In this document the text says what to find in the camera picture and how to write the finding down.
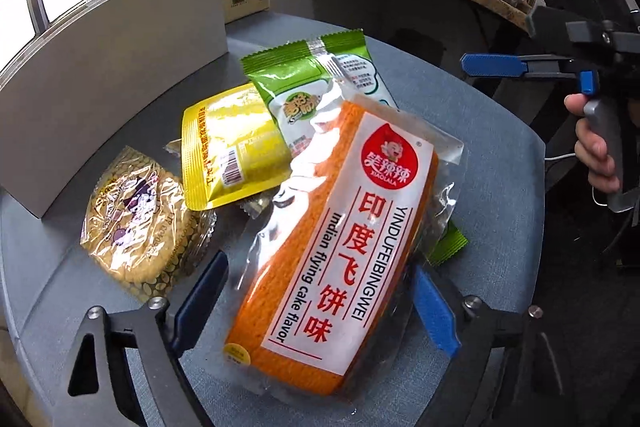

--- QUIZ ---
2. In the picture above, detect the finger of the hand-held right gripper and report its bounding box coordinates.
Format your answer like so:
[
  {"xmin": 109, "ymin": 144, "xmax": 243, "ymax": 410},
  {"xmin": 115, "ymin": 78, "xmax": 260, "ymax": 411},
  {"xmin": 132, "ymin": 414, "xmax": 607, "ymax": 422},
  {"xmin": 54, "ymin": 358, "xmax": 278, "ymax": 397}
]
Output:
[{"xmin": 461, "ymin": 53, "xmax": 581, "ymax": 82}]

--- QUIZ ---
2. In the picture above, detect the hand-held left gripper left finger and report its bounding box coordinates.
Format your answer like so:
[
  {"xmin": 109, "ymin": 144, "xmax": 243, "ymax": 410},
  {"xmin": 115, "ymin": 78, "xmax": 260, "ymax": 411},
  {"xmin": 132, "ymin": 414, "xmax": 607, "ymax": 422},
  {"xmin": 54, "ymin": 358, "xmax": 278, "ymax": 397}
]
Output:
[{"xmin": 64, "ymin": 249, "xmax": 231, "ymax": 427}]

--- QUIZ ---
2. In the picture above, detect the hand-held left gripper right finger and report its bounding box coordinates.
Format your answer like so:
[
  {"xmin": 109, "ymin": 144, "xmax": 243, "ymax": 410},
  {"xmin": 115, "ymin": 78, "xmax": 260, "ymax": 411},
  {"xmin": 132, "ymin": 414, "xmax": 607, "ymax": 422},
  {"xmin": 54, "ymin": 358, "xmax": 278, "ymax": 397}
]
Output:
[{"xmin": 411, "ymin": 264, "xmax": 581, "ymax": 427}]

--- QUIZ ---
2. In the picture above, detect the orange cake packet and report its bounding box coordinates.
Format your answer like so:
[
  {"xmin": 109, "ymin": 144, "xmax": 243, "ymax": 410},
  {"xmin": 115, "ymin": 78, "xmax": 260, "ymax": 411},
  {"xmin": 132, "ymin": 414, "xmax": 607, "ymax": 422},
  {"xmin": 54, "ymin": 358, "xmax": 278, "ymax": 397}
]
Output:
[{"xmin": 209, "ymin": 94, "xmax": 466, "ymax": 400}]

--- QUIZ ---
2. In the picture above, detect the white cardboard box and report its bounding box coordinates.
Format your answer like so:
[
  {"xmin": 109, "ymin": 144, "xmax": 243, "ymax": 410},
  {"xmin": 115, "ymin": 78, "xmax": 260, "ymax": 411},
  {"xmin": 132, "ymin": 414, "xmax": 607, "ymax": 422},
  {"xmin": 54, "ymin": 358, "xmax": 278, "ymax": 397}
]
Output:
[{"xmin": 0, "ymin": 0, "xmax": 230, "ymax": 220}]

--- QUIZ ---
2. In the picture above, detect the person's right hand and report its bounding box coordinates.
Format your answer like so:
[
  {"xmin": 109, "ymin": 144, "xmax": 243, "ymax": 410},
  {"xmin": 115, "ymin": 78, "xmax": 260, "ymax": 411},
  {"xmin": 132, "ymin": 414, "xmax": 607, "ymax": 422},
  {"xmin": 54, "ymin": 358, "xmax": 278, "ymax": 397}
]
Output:
[{"xmin": 564, "ymin": 93, "xmax": 623, "ymax": 195}]

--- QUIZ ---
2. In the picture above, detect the gold round biscuit packet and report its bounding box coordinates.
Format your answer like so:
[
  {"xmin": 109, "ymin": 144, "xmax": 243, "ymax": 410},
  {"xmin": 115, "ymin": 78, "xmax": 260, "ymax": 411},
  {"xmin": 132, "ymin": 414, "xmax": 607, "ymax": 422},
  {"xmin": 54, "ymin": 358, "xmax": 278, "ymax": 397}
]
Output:
[{"xmin": 80, "ymin": 146, "xmax": 218, "ymax": 303}]

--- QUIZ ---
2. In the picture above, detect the yellow-green snack packet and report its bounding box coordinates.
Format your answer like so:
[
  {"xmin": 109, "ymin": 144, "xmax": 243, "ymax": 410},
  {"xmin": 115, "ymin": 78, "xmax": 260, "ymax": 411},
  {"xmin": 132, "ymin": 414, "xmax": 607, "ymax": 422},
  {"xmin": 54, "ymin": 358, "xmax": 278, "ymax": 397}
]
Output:
[{"xmin": 181, "ymin": 83, "xmax": 293, "ymax": 211}]

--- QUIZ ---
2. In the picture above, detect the green white-label snack packet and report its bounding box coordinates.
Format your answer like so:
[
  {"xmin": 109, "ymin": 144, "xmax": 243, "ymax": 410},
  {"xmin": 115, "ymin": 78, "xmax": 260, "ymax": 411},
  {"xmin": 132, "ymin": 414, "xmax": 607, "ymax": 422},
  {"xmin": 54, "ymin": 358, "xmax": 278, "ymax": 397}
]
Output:
[{"xmin": 241, "ymin": 29, "xmax": 469, "ymax": 268}]

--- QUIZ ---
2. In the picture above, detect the white cable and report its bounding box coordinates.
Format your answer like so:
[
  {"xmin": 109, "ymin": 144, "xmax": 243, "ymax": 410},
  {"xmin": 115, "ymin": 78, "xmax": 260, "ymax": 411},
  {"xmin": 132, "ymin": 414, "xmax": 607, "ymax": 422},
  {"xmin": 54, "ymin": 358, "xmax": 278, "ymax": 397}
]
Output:
[{"xmin": 544, "ymin": 152, "xmax": 632, "ymax": 228}]

